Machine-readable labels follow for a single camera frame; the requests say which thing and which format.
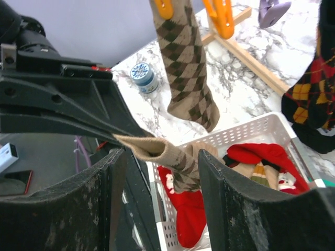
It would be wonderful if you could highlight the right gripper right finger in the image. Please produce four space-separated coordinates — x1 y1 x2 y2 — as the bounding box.
198 150 334 251

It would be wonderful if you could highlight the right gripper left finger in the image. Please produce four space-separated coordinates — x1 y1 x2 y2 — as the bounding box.
1 149 127 250

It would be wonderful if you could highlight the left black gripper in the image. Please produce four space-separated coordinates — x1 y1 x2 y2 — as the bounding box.
1 43 150 146

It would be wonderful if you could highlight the striped argyle sock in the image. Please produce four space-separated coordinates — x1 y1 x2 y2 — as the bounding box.
230 161 280 190

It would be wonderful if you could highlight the beige brown argyle sock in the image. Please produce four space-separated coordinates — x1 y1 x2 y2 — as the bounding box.
150 1 220 132

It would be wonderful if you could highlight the white oval clip hanger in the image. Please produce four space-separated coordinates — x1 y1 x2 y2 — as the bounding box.
150 1 292 39

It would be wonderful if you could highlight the red santa sock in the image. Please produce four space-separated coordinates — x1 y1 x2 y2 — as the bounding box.
223 143 309 195
157 166 207 248

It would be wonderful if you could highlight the white perforated plastic basket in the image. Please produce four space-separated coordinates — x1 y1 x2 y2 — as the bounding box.
147 112 334 251

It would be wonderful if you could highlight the small blue white jar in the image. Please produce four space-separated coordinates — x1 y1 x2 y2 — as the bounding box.
130 62 158 94

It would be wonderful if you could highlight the black sock with label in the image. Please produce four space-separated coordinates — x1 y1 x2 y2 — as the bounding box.
292 123 334 154

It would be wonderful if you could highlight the black red yellow argyle sock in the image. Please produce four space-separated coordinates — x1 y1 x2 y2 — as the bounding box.
282 0 334 130

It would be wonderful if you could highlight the wooden clothes rack frame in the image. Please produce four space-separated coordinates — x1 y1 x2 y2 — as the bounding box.
202 11 289 95

